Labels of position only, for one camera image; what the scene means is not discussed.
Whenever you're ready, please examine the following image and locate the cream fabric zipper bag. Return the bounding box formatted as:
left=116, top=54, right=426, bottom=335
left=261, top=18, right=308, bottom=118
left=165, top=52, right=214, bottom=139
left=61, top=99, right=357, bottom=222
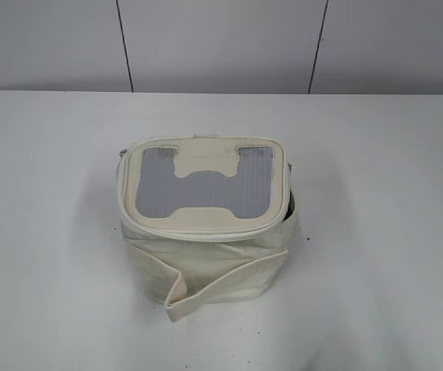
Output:
left=117, top=137, right=296, bottom=322

